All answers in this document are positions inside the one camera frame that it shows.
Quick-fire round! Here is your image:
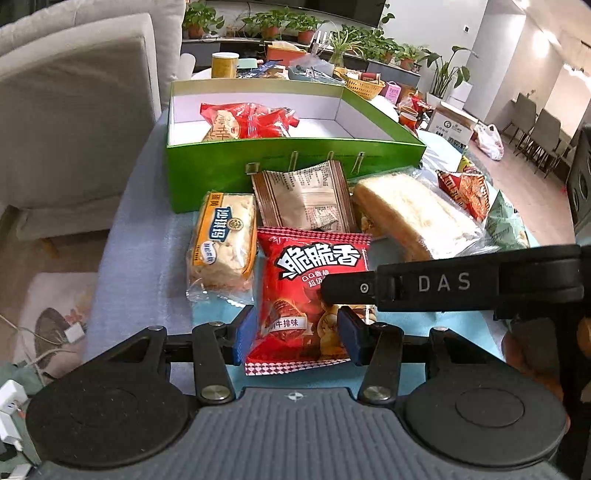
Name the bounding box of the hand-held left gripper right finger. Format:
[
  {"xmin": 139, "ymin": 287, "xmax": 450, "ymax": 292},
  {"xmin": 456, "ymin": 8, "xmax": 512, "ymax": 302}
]
[{"xmin": 337, "ymin": 307, "xmax": 492, "ymax": 404}]

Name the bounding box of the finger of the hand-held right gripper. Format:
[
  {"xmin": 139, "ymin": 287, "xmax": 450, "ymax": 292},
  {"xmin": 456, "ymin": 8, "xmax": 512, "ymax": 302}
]
[{"xmin": 321, "ymin": 268, "xmax": 379, "ymax": 308}]

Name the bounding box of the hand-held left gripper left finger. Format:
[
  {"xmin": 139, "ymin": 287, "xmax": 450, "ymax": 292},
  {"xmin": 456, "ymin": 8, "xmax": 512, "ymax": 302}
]
[{"xmin": 99, "ymin": 305, "xmax": 256, "ymax": 403}]

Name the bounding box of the red chip bag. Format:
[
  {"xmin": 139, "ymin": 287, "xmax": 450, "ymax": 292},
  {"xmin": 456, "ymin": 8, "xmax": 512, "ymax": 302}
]
[{"xmin": 245, "ymin": 227, "xmax": 373, "ymax": 376}]

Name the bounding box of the green snack bag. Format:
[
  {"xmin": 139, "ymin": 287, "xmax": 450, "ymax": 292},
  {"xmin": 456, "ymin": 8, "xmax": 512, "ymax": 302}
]
[{"xmin": 484, "ymin": 191, "xmax": 530, "ymax": 252}]

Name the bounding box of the bread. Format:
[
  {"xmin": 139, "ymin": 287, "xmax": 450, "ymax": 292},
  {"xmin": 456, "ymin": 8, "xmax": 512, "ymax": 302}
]
[{"xmin": 352, "ymin": 173, "xmax": 498, "ymax": 262}]

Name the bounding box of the red and yellow snack bag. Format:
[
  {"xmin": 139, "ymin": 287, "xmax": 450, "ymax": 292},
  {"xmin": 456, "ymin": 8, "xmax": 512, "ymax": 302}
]
[{"xmin": 436, "ymin": 168, "xmax": 490, "ymax": 223}]

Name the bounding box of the green cardboard box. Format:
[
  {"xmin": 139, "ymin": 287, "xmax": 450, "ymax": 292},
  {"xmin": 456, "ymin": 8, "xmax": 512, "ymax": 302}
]
[{"xmin": 166, "ymin": 78, "xmax": 428, "ymax": 214}]

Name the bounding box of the person's right hand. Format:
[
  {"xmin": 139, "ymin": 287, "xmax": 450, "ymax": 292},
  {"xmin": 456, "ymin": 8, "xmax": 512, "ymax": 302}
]
[{"xmin": 502, "ymin": 319, "xmax": 568, "ymax": 400}]

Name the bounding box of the yellow cake packet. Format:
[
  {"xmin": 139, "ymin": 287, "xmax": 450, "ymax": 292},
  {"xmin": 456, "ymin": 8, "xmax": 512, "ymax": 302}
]
[{"xmin": 186, "ymin": 191, "xmax": 257, "ymax": 305}]

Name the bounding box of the brown and white packet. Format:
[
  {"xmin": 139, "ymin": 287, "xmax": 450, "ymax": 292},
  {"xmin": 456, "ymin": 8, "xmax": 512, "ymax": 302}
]
[{"xmin": 252, "ymin": 161, "xmax": 359, "ymax": 232}]

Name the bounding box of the white and red plastic bag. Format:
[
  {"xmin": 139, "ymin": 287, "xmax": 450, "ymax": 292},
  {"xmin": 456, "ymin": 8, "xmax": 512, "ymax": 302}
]
[{"xmin": 475, "ymin": 124, "xmax": 504, "ymax": 161}]

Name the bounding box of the red snack packet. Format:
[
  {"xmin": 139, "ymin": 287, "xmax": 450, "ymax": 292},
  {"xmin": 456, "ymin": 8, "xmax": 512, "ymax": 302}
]
[
  {"xmin": 240, "ymin": 104, "xmax": 300, "ymax": 139},
  {"xmin": 201, "ymin": 102, "xmax": 252, "ymax": 142}
]

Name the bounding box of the floral cushion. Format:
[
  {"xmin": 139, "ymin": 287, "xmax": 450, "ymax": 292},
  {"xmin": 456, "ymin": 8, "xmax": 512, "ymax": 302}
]
[{"xmin": 13, "ymin": 272, "xmax": 100, "ymax": 380}]

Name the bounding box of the yellow woven basket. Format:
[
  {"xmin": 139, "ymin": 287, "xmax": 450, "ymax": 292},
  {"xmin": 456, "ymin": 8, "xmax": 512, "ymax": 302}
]
[{"xmin": 334, "ymin": 68, "xmax": 387, "ymax": 100}]

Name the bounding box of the tall plant in white pot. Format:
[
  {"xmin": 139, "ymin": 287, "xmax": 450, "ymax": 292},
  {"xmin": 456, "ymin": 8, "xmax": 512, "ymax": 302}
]
[{"xmin": 421, "ymin": 45, "xmax": 477, "ymax": 110}]

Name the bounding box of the potted green plant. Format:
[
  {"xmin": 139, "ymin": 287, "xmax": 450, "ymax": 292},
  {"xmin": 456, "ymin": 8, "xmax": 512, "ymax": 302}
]
[
  {"xmin": 397, "ymin": 44, "xmax": 424, "ymax": 71},
  {"xmin": 242, "ymin": 9, "xmax": 296, "ymax": 40},
  {"xmin": 288, "ymin": 14, "xmax": 325, "ymax": 46},
  {"xmin": 183, "ymin": 2, "xmax": 225, "ymax": 39},
  {"xmin": 370, "ymin": 39, "xmax": 399, "ymax": 65}
]

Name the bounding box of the spider plant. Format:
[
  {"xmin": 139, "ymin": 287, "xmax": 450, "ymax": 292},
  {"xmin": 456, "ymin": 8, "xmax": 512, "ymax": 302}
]
[{"xmin": 325, "ymin": 28, "xmax": 371, "ymax": 68}]

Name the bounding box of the orange box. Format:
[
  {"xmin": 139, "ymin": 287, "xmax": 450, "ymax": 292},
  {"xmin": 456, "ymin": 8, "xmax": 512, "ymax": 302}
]
[{"xmin": 266, "ymin": 42, "xmax": 308, "ymax": 68}]

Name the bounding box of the white power strip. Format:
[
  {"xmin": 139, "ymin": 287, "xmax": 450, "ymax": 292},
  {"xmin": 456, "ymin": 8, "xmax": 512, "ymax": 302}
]
[{"xmin": 0, "ymin": 378, "xmax": 34, "ymax": 480}]

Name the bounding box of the yellow canister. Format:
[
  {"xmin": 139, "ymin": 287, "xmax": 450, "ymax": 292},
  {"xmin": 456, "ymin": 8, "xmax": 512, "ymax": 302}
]
[{"xmin": 211, "ymin": 52, "xmax": 240, "ymax": 79}]

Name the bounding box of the beige sofa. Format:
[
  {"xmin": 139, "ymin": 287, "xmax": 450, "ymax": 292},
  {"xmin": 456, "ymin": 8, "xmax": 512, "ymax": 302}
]
[{"xmin": 0, "ymin": 0, "xmax": 186, "ymax": 241}]

